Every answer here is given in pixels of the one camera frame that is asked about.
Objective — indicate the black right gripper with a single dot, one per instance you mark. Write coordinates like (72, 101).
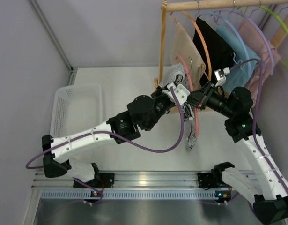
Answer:
(199, 96)

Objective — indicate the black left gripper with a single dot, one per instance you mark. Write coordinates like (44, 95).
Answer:
(162, 94)

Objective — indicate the orange plastic hanger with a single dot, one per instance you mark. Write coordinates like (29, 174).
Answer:
(209, 74)

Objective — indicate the black white printed trousers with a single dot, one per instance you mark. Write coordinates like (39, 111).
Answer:
(177, 74)

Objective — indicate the pink plastic hanger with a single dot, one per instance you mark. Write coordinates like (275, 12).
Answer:
(190, 98)

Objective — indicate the beige trousers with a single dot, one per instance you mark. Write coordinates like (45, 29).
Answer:
(183, 45)

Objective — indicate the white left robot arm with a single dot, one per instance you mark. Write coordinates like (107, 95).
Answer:
(60, 154)

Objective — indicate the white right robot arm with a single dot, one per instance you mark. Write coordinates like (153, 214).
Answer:
(269, 198)

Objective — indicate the light blue plastic hanger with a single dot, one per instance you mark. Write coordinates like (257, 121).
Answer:
(226, 20)

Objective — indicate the green plastic hanger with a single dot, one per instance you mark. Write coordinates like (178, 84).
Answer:
(282, 31)

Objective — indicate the purple plastic hanger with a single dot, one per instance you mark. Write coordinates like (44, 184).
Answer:
(259, 31)

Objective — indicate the white plastic laundry basket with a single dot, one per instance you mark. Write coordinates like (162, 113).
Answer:
(76, 108)

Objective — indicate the wooden clothes rack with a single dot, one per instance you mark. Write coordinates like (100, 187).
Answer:
(196, 5)

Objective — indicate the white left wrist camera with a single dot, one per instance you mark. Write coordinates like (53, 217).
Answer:
(176, 93)

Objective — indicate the aluminium mounting rail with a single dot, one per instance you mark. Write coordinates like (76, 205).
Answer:
(129, 179)

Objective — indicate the grey slotted cable duct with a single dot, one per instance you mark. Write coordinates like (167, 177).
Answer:
(112, 194)

